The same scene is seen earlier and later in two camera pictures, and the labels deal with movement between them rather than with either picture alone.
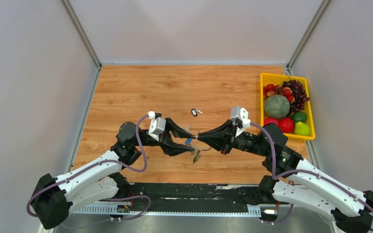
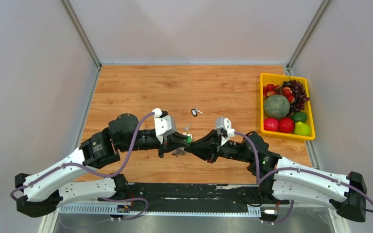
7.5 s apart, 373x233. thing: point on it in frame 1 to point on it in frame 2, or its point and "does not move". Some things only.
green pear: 301,129 does not move
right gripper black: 224,144 to 205,148
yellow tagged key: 187,129 does not move
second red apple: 268,120 does not move
